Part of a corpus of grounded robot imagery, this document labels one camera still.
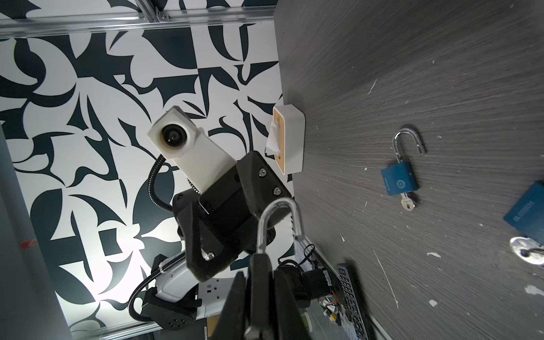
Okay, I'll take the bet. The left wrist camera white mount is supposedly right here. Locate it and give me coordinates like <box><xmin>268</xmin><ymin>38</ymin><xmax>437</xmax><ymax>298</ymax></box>
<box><xmin>147</xmin><ymin>106</ymin><xmax>237</xmax><ymax>193</ymax></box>

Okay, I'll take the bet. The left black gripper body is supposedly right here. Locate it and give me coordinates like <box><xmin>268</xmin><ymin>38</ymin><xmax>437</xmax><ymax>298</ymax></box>
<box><xmin>172</xmin><ymin>151</ymin><xmax>290</xmax><ymax>282</ymax></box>

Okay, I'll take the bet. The black remote control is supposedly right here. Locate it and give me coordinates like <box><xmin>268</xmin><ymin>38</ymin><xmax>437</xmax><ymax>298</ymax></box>
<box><xmin>338</xmin><ymin>263</ymin><xmax>372</xmax><ymax>340</ymax></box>

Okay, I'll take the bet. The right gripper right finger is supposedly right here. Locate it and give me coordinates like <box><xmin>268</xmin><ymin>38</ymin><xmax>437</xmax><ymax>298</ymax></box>
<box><xmin>273</xmin><ymin>271</ymin><xmax>310</xmax><ymax>340</ymax></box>

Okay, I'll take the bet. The blue padlock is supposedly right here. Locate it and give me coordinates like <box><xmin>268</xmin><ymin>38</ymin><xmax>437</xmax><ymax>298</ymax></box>
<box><xmin>381</xmin><ymin>127</ymin><xmax>426</xmax><ymax>212</ymax></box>
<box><xmin>503</xmin><ymin>181</ymin><xmax>543</xmax><ymax>268</ymax></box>

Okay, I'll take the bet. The tissue box wooden lid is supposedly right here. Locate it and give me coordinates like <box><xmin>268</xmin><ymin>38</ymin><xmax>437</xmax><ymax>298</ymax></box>
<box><xmin>266</xmin><ymin>104</ymin><xmax>306</xmax><ymax>175</ymax></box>

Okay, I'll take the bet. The small black padlock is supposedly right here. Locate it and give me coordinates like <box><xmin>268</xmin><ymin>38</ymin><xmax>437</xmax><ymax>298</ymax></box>
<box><xmin>244</xmin><ymin>198</ymin><xmax>302</xmax><ymax>339</ymax></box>

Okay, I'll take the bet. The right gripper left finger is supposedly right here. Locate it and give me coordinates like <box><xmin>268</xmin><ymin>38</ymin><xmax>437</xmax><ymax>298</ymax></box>
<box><xmin>211</xmin><ymin>272</ymin><xmax>247</xmax><ymax>340</ymax></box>

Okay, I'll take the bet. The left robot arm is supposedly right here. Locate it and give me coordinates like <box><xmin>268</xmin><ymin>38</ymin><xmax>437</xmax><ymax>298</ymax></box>
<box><xmin>127</xmin><ymin>151</ymin><xmax>290</xmax><ymax>330</ymax></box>

